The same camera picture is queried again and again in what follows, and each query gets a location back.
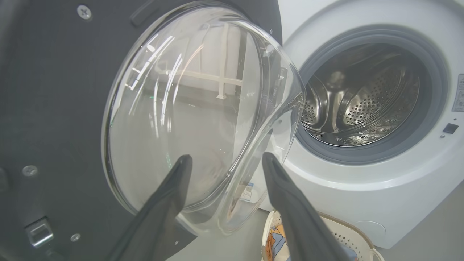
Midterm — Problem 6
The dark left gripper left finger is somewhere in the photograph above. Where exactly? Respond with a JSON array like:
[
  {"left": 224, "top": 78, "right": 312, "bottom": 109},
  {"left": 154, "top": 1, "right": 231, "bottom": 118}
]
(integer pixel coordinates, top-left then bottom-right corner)
[{"left": 105, "top": 155, "right": 193, "bottom": 261}]

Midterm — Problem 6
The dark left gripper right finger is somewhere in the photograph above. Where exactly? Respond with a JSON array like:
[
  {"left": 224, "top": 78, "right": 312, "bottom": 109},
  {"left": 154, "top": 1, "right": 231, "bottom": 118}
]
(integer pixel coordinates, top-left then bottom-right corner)
[{"left": 262, "top": 152, "right": 351, "bottom": 261}]

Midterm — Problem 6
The grey warning sticker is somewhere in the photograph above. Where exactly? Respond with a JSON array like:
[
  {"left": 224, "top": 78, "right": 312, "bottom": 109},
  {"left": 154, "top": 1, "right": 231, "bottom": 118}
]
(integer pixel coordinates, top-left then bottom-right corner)
[{"left": 452, "top": 74, "right": 464, "bottom": 113}]

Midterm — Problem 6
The cream perforated laundry basket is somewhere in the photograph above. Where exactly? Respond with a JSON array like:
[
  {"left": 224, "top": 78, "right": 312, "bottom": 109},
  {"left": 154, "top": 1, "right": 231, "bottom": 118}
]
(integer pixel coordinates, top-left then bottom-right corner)
[{"left": 261, "top": 210, "right": 385, "bottom": 261}]

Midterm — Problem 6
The white front-load washing machine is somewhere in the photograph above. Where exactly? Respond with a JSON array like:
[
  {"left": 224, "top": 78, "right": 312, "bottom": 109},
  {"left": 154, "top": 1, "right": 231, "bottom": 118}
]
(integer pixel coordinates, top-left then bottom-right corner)
[{"left": 254, "top": 0, "right": 464, "bottom": 250}]

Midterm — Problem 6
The round white filter cover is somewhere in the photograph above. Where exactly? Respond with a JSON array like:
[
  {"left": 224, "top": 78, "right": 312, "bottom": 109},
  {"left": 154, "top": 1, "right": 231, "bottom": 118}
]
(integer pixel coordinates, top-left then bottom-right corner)
[{"left": 353, "top": 220, "right": 387, "bottom": 240}]

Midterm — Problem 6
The blue energy label sticker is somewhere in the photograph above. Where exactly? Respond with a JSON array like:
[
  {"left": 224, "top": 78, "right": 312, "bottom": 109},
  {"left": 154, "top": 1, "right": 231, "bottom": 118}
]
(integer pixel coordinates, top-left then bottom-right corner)
[{"left": 240, "top": 182, "right": 254, "bottom": 203}]

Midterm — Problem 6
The black round glass washer door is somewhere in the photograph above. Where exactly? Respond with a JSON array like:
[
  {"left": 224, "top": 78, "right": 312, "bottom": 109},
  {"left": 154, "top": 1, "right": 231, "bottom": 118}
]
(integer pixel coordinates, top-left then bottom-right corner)
[{"left": 0, "top": 0, "right": 307, "bottom": 261}]

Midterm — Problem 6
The blue cartoon print garment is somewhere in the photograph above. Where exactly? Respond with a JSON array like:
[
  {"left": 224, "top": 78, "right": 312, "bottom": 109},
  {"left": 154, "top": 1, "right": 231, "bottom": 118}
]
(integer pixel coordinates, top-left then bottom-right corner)
[{"left": 340, "top": 246, "right": 359, "bottom": 261}]

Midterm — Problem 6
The blue garment with orange print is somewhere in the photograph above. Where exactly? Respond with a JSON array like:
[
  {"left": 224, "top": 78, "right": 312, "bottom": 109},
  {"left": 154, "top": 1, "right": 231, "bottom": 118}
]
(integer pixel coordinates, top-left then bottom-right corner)
[{"left": 265, "top": 224, "right": 291, "bottom": 261}]

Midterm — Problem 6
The stainless steel washing machine drum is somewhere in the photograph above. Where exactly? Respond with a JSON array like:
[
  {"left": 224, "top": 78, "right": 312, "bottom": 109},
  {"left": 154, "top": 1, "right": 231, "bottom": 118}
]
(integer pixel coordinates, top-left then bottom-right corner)
[{"left": 300, "top": 43, "right": 422, "bottom": 148}]

